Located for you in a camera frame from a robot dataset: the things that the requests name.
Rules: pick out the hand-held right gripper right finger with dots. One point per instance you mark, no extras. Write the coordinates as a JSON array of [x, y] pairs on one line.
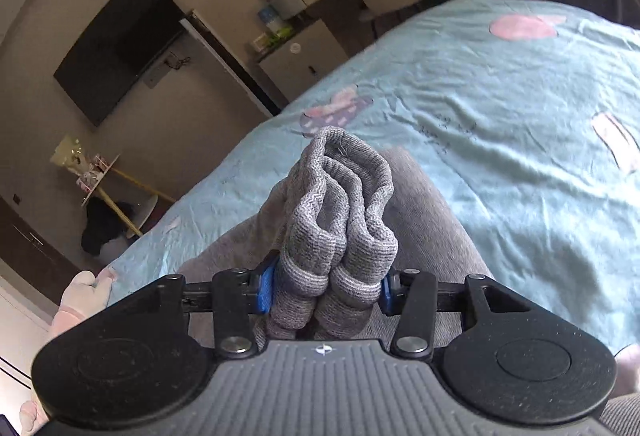
[[385, 296]]

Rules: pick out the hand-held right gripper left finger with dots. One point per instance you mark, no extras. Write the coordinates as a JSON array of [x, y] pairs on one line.
[[265, 290]]

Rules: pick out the grey knit pants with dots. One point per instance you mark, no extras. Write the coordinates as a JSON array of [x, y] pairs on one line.
[[330, 216]]

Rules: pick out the black bag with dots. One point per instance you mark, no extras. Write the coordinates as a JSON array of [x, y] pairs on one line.
[[102, 228]]

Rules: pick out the pink white plush toy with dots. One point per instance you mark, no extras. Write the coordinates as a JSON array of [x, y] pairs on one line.
[[77, 298]]

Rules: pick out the round side table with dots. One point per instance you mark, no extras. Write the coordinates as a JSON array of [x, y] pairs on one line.
[[107, 176]]

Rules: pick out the light blue printed bedsheet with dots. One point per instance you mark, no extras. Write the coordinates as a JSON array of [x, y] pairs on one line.
[[500, 116]]

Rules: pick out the small white cabinet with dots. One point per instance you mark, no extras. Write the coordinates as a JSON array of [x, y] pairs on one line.
[[305, 61]]

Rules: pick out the dark low cabinet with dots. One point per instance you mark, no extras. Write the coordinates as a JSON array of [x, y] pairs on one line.
[[35, 251]]

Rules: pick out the green packet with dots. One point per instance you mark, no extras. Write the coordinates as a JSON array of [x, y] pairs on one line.
[[277, 36]]

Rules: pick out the blue packet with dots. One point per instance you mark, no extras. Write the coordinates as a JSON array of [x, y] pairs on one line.
[[271, 19]]

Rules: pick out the black wall television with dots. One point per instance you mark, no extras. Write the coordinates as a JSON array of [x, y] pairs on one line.
[[117, 46]]

